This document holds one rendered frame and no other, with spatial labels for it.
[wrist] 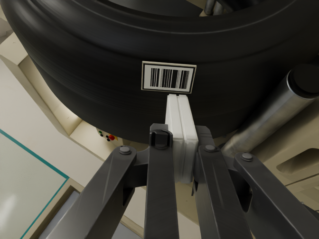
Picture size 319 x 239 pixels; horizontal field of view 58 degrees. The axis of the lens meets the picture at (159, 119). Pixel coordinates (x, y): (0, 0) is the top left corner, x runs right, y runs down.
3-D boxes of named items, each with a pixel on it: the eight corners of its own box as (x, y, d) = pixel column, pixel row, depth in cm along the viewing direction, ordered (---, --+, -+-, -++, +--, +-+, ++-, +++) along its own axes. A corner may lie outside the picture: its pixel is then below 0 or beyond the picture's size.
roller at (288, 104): (226, 143, 67) (241, 157, 66) (213, 155, 65) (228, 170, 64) (305, 55, 34) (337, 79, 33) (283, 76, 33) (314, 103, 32)
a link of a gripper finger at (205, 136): (200, 169, 14) (259, 173, 14) (190, 124, 19) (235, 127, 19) (196, 193, 15) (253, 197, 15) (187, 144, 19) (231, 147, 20)
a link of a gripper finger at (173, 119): (179, 184, 17) (166, 183, 17) (173, 129, 23) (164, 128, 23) (184, 139, 15) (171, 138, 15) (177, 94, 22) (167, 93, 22)
